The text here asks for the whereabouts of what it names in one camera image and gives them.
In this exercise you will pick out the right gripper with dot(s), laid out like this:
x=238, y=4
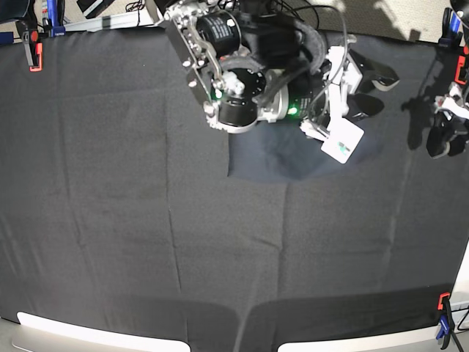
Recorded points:
x=341, y=88

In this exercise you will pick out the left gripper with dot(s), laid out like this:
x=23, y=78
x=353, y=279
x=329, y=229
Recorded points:
x=443, y=139

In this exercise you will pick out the dark navy t-shirt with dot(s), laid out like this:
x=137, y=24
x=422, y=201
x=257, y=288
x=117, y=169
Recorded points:
x=281, y=153

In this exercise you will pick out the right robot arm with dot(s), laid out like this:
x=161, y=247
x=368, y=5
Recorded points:
x=249, y=62

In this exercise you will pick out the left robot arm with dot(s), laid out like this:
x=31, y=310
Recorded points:
x=455, y=31

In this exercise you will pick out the red clamp right rear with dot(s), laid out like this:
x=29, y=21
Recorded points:
x=461, y=73

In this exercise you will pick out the blue red clamp front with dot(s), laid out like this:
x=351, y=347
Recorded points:
x=446, y=320

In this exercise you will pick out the black table cloth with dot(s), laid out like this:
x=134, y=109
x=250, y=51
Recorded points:
x=117, y=212

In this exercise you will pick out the red clamp left rear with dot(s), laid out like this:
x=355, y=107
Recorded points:
x=34, y=50

